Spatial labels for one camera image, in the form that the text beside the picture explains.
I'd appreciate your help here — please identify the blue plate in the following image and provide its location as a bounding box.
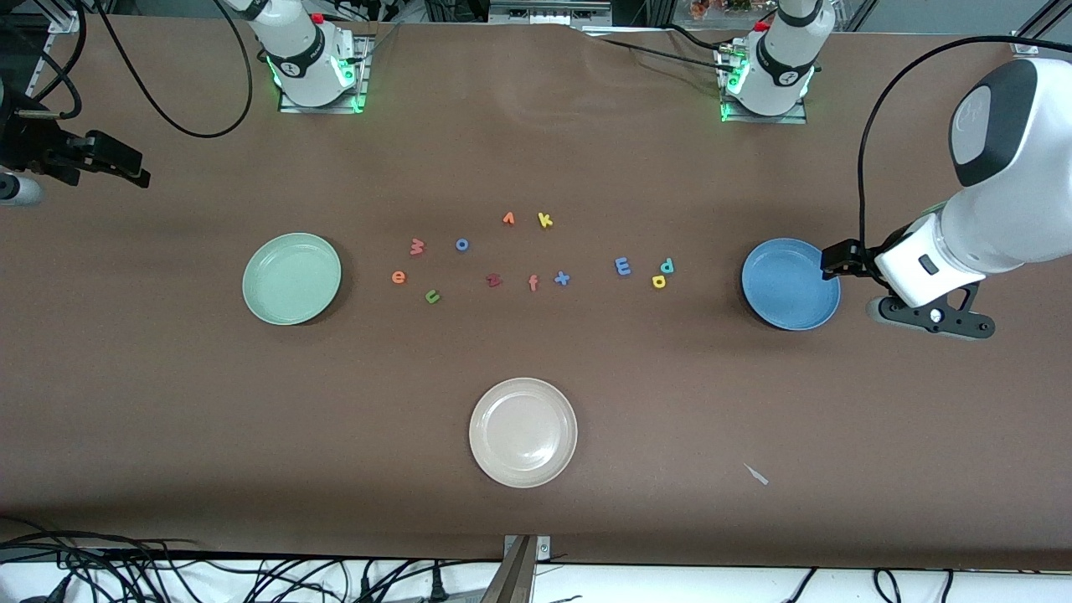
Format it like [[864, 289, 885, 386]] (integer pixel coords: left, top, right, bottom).
[[741, 238, 841, 331]]

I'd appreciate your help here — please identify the green plate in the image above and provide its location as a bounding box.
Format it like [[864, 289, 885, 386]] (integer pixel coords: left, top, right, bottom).
[[242, 233, 343, 326]]

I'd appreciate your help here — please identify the beige plate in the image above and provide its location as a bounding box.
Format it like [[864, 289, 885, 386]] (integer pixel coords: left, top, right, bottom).
[[469, 378, 579, 489]]

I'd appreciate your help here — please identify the grey metal box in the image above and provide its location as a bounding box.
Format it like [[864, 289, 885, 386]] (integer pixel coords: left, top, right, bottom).
[[488, 0, 612, 26]]

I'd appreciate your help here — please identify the aluminium profile bar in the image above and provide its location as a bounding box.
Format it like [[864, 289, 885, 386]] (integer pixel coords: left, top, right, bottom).
[[480, 536, 539, 603]]

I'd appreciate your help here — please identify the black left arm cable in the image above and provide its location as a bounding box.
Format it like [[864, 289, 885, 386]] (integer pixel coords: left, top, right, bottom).
[[856, 35, 1072, 252]]

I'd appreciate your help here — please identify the aluminium frame post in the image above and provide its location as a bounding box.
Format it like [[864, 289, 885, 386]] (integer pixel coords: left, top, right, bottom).
[[46, 0, 85, 34], [1009, 0, 1058, 58]]

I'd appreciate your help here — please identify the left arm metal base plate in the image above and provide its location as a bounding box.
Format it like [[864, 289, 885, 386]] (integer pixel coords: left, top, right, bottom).
[[720, 42, 809, 125]]

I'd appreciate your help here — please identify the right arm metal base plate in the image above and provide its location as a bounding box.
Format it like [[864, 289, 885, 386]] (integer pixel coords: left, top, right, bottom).
[[279, 33, 369, 114]]

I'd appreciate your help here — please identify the black cable on table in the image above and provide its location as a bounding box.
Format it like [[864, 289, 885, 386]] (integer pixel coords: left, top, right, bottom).
[[666, 23, 728, 55], [586, 33, 729, 75]]

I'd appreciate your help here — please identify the small metal bracket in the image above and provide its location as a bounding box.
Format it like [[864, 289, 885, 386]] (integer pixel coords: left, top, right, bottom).
[[502, 534, 552, 564]]

